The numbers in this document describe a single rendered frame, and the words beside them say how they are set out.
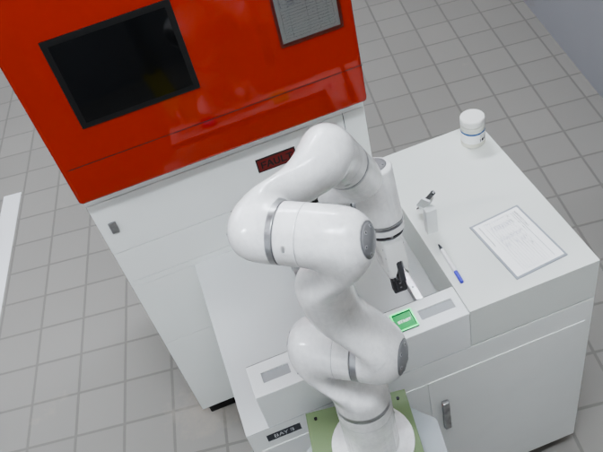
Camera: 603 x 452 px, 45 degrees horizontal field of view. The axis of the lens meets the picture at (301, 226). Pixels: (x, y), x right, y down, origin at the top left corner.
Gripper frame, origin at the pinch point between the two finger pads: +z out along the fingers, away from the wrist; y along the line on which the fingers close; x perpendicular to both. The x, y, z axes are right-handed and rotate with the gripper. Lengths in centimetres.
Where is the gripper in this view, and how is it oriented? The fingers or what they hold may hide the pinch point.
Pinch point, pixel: (398, 282)
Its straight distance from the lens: 166.6
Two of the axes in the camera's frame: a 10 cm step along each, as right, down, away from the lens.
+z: 2.5, 8.0, 5.4
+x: 9.3, -3.5, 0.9
